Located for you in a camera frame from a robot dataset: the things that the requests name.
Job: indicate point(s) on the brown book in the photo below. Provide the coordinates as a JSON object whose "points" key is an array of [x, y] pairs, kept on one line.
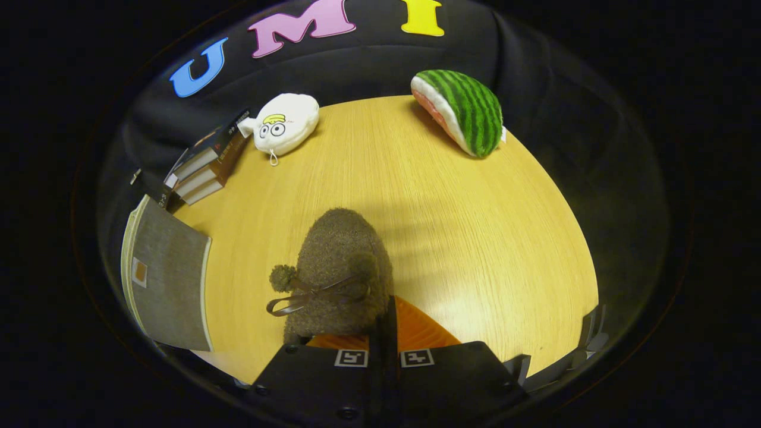
{"points": [[202, 193], [232, 160]]}

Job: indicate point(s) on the grey fabric storage box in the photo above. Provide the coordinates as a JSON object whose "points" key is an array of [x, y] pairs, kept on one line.
{"points": [[172, 279]]}

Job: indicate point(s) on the dark blue book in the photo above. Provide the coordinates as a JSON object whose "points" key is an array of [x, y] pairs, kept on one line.
{"points": [[214, 139]]}

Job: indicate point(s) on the brown fuzzy shoe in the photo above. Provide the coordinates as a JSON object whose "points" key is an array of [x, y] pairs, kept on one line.
{"points": [[339, 249]]}

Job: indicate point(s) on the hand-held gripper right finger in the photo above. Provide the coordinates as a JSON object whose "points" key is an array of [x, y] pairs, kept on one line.
{"points": [[452, 380]]}

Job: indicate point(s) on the white ghost plush toy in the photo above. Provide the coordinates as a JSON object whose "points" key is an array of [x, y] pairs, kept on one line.
{"points": [[291, 125]]}

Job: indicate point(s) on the silver cloth clip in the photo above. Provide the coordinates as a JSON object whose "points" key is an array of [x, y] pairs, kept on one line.
{"points": [[136, 177]]}

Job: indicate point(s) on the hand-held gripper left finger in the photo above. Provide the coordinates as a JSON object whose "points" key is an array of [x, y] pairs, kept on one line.
{"points": [[321, 386]]}

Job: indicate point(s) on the watermelon slice plush toy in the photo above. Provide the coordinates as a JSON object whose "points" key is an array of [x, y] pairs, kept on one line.
{"points": [[475, 107]]}

